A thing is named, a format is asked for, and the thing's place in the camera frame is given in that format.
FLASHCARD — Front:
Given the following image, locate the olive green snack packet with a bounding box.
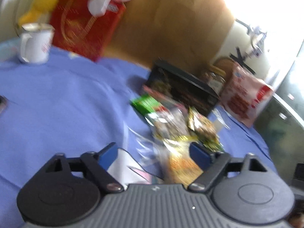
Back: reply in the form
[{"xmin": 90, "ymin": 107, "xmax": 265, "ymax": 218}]
[{"xmin": 188, "ymin": 107, "xmax": 224, "ymax": 152}]

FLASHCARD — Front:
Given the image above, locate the blue printed tablecloth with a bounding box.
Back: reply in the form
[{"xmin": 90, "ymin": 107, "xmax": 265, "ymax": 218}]
[{"xmin": 0, "ymin": 37, "xmax": 278, "ymax": 228}]

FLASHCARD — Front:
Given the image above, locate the pink snack bag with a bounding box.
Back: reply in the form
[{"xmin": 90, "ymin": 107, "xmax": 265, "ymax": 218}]
[{"xmin": 221, "ymin": 63, "xmax": 274, "ymax": 128}]

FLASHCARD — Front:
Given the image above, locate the black sheep-print box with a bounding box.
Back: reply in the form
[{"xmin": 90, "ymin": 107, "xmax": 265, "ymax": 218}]
[{"xmin": 143, "ymin": 59, "xmax": 219, "ymax": 116}]

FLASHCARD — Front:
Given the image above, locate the nut jar with gold lid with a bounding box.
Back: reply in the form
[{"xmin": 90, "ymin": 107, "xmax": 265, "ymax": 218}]
[{"xmin": 200, "ymin": 65, "xmax": 226, "ymax": 96}]

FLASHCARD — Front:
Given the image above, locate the black smartphone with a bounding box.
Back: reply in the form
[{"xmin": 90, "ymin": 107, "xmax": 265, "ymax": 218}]
[{"xmin": 0, "ymin": 96, "xmax": 7, "ymax": 114}]

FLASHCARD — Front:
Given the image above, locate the white power strip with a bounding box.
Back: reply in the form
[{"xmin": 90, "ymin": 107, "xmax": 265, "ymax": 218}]
[{"xmin": 245, "ymin": 25, "xmax": 267, "ymax": 58}]

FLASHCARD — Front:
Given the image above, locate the red gift bag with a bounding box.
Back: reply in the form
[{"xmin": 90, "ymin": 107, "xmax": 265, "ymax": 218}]
[{"xmin": 50, "ymin": 0, "xmax": 126, "ymax": 62}]

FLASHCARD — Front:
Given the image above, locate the white enamel mug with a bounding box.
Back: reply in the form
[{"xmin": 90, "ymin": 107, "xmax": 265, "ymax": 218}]
[{"xmin": 19, "ymin": 23, "xmax": 55, "ymax": 65}]

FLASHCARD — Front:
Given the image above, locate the wooden board backdrop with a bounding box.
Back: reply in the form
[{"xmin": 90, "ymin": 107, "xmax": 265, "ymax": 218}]
[{"xmin": 104, "ymin": 0, "xmax": 234, "ymax": 75}]

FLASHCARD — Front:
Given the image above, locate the yellow duck plush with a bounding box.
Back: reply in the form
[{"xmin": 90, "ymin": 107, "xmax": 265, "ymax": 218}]
[{"xmin": 17, "ymin": 0, "xmax": 59, "ymax": 27}]

